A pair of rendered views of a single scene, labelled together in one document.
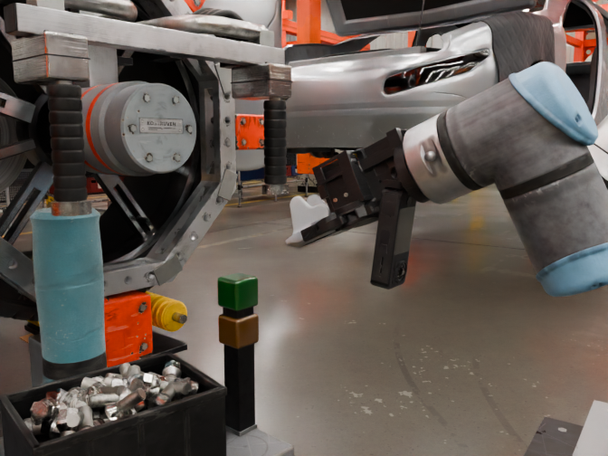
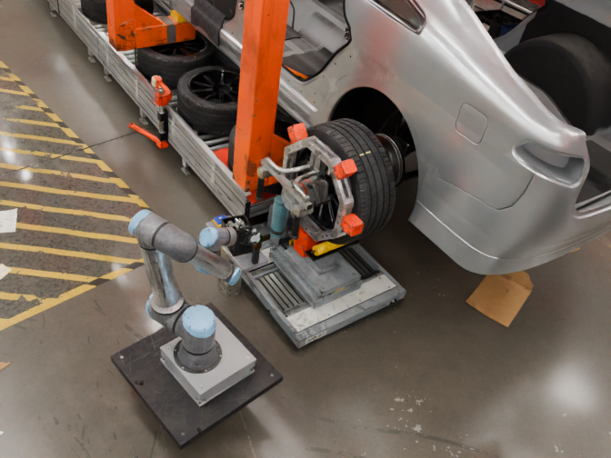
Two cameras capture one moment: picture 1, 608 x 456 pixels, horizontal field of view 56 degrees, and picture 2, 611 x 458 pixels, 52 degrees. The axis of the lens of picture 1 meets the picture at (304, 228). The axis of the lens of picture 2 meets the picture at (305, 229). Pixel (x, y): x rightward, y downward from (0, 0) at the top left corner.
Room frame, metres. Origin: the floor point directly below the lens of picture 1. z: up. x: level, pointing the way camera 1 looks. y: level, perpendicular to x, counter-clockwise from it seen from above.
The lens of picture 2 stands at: (1.23, -2.30, 2.86)
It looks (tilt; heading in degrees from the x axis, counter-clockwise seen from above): 41 degrees down; 97
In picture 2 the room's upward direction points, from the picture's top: 10 degrees clockwise
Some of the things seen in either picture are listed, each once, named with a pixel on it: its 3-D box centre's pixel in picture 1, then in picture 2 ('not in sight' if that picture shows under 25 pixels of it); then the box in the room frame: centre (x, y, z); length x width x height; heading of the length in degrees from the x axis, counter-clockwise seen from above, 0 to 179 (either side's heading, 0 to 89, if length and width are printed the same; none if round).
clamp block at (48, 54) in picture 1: (50, 59); (266, 170); (0.68, 0.29, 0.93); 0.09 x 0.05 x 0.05; 49
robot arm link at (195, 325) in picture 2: not in sight; (197, 327); (0.62, -0.55, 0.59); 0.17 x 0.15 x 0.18; 160
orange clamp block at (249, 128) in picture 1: (240, 132); (351, 224); (1.18, 0.13, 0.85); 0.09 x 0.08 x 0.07; 139
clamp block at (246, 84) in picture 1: (261, 81); (304, 208); (0.93, 0.07, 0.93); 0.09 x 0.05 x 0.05; 49
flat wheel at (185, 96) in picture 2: not in sight; (221, 99); (-0.05, 1.75, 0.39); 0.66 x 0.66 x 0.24
